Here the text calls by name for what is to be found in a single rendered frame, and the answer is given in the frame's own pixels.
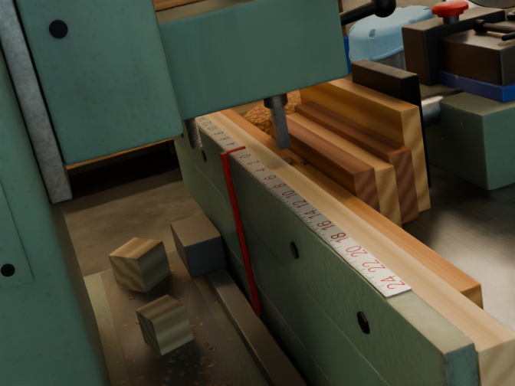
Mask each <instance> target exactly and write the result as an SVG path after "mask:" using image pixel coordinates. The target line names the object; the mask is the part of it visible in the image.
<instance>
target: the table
mask: <svg viewBox="0 0 515 386"><path fill-rule="evenodd" d="M174 144H175V150H176V153H177V157H178V160H179V166H180V169H181V173H182V178H183V181H184V185H185V187H186V189H187V190H188V191H189V193H190V194H191V196H192V197H193V198H194V199H195V201H196V202H197V203H198V205H199V206H200V208H201V209H202V210H203V211H204V212H205V214H206V215H207V217H208V218H209V220H210V221H211V222H212V223H213V224H214V226H215V227H216V229H217V230H218V232H219V233H220V234H221V236H223V238H224V239H225V241H226V242H227V243H228V245H229V246H230V248H231V249H232V250H233V251H234V252H235V254H236V256H237V257H238V259H239V260H240V261H241V262H242V263H243V259H242V255H241V249H240V246H239V242H238V235H237V232H236V228H235V222H234V218H233V214H232V211H231V205H230V204H229V203H228V201H227V200H226V199H225V198H224V197H223V195H222V194H221V193H220V192H219V191H218V189H217V188H216V187H215V186H214V185H213V184H212V183H211V182H210V181H209V180H208V179H207V177H206V176H205V175H204V174H203V173H202V172H201V170H200V169H199V168H198V167H197V166H196V165H195V163H194V162H193V161H192V160H191V159H190V158H189V157H188V156H187V155H186V154H185V152H184V151H183V150H182V149H181V148H180V147H179V145H178V144H177V143H176V142H174ZM428 165H429V171H430V179H431V187H430V188H428V190H429V196H430V203H431V208H429V209H427V210H424V211H420V212H419V219H417V220H414V221H409V222H407V223H404V224H402V229H403V230H404V231H406V232H407V233H409V234H410V235H412V236H413V237H414V238H416V239H417V240H419V241H420V242H422V243H423V244H424V245H426V246H427V247H429V248H430V249H432V250H433V251H434V252H435V253H437V254H439V255H440V256H442V257H443V258H445V259H446V260H447V261H449V262H450V263H452V264H453V265H455V266H456V267H457V268H458V269H460V270H462V271H463V272H465V273H466V274H467V275H468V276H470V277H472V278H473V279H474V280H476V281H478V282H479V283H480V284H481V289H482V297H483V305H484V311H485V312H486V313H488V314H489V315H490V316H492V317H493V318H495V319H496V320H497V321H498V322H500V323H501V324H502V325H504V326H505V327H507V328H508V329H509V330H510V331H511V332H513V333H514V334H515V182H514V183H512V184H509V185H505V186H503V187H499V188H495V189H493V190H485V189H483V188H481V187H479V186H477V185H475V184H473V183H471V182H469V181H467V180H465V179H463V178H461V177H459V176H457V175H455V174H452V173H450V172H448V171H446V170H444V169H442V168H440V167H438V166H436V165H434V164H432V163H430V162H428ZM241 222H242V225H243V229H244V235H245V240H246V243H247V247H248V253H249V257H250V261H251V267H252V271H253V274H254V280H255V281H256V282H257V284H258V285H259V287H260V288H261V289H262V290H263V291H264V293H265V294H266V296H267V297H268V299H269V300H270V301H271V302H272V303H273V305H274V306H275V308H276V309H277V311H278V312H279V313H280V314H281V315H282V317H283V318H284V320H285V321H286V322H287V324H288V325H289V326H290V327H291V329H292V330H293V331H294V333H295V334H296V336H297V337H298V339H299V340H300V341H301V342H302V343H303V345H304V346H305V348H306V349H307V351H308V352H309V353H310V354H311V356H312V357H313V359H314V360H315V361H316V363H317V364H318V365H319V366H320V368H321V369H322V370H323V372H324V373H325V375H326V376H327V377H328V378H329V380H330V381H331V382H332V384H333V385H334V386H389V385H388V383H387V382H386V381H385V380H384V379H383V378H382V376H381V375H380V374H379V373H378V372H377V370H375V369H374V367H372V365H371V364H370V363H369V362H368V361H367V360H366V358H365V357H364V356H363V355H362V354H361V353H360V351H359V350H358V349H357V348H356V347H355V345H354V344H353V343H351V341H350V340H349V339H348V338H347V337H346V336H345V335H344V333H343V332H342V331H341V330H340V329H339V327H338V326H337V325H336V324H335V323H334V322H333V320H332V319H331V318H330V317H329V316H328V315H327V314H326V313H325V312H324V311H323V310H322V308H321V307H320V306H319V305H318V304H317V302H316V301H315V300H314V299H313V298H312V297H311V295H310V294H309V293H308V292H307V291H306V290H305V289H304V288H303V287H302V286H301V285H300V283H299V282H298V281H297V280H296V279H295V278H294V276H293V275H292V274H291V273H290V272H289V270H288V269H287V268H286V267H285V266H284V265H283V264H282V263H281V262H280V261H279V260H278V258H277V257H276V256H275V255H274V254H273V252H272V251H271V250H270V249H269V248H268V247H267V245H266V244H265V243H264V242H263V241H262V240H261V239H260V238H259V236H257V235H256V233H255V232H254V231H253V230H252V229H251V227H250V226H249V225H248V224H247V223H246V222H245V220H244V219H243V218H242V217H241ZM243 265H244V263H243Z"/></svg>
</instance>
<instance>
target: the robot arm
mask: <svg viewBox="0 0 515 386"><path fill-rule="evenodd" d="M464 1H466V2H468V5H469V8H475V7H478V6H479V7H487V8H500V9H503V10H504V11H505V17H506V20H509V19H507V14H508V13H509V12H512V11H515V0H464ZM436 17H438V15H433V14H432V13H431V9H430V8H429V7H426V6H420V5H416V6H408V7H406V8H396V9H395V11H394V12H393V13H392V14H391V15H390V16H389V17H386V18H380V17H377V16H376V15H370V16H369V17H366V18H364V19H362V20H360V21H358V22H356V23H355V24H354V25H353V26H352V27H351V29H350V31H349V59H350V63H352V62H355V61H360V60H363V59H367V60H369V61H374V62H376V63H380V64H384V65H387V66H390V67H394V68H398V69H400V70H405V71H406V66H405V53H404V47H403V40H402V27H403V26H404V25H409V24H412V23H415V22H419V21H424V20H428V19H431V18H436Z"/></svg>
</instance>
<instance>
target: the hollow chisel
mask: <svg viewBox="0 0 515 386"><path fill-rule="evenodd" d="M270 110H271V118H272V122H273V126H274V134H275V138H276V142H277V147H278V148H279V149H280V150H283V149H288V148H290V147H291V144H290V136H289V131H288V127H287V119H286V115H285V110H284V106H281V107H278V108H273V109H270Z"/></svg>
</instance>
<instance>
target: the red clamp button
mask: <svg viewBox="0 0 515 386"><path fill-rule="evenodd" d="M467 9H469V5H468V2H466V1H464V0H454V1H448V2H441V3H438V4H436V5H435V6H434V7H433V8H432V9H431V13H432V14H433V15H438V17H439V18H447V17H453V16H457V15H461V14H463V13H464V10H467Z"/></svg>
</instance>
